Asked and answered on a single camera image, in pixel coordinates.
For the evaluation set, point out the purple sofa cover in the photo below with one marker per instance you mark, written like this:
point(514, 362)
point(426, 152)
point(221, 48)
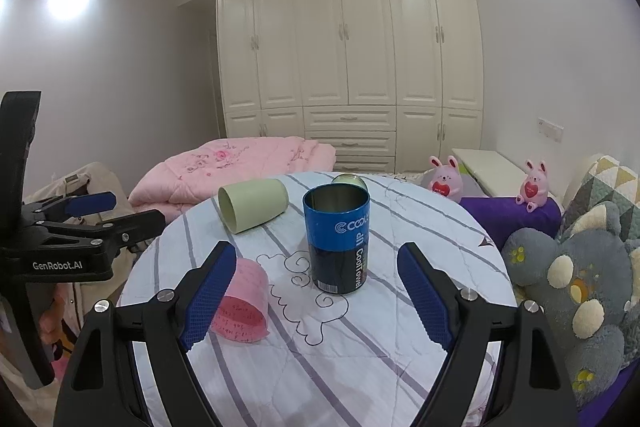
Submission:
point(505, 213)

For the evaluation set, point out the cream white wardrobe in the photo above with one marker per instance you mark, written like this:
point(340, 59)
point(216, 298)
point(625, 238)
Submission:
point(320, 32)

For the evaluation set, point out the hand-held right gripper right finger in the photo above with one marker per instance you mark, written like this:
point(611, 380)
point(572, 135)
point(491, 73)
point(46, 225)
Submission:
point(425, 297)

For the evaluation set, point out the white bedside bench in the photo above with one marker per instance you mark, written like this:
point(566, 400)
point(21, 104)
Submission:
point(485, 167)

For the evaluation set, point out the pink bunny plush toy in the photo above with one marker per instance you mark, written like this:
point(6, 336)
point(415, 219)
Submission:
point(442, 183)
point(532, 187)

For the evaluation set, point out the patterned triangle pillow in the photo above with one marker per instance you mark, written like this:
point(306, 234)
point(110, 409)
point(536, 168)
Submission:
point(610, 182)

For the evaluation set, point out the white wall socket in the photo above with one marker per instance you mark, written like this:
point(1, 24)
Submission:
point(549, 127)

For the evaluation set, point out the blue and black tin can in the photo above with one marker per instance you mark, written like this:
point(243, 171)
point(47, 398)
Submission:
point(336, 257)

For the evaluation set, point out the light green cup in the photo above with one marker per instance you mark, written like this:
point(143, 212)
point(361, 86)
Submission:
point(255, 204)

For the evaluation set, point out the grey plush toy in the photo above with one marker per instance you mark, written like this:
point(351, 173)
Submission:
point(595, 257)

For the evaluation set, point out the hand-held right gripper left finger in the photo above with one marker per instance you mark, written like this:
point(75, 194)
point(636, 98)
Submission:
point(205, 302)

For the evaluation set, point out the pink floral blanket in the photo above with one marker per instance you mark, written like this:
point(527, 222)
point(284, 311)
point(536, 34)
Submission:
point(215, 167)

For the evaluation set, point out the pink translucent cup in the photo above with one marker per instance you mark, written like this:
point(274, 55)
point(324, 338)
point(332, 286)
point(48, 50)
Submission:
point(245, 307)

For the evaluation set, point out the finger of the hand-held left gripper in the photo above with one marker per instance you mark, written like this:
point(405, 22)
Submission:
point(135, 226)
point(90, 203)

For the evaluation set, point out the green round lid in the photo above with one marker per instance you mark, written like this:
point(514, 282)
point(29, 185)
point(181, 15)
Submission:
point(348, 179)

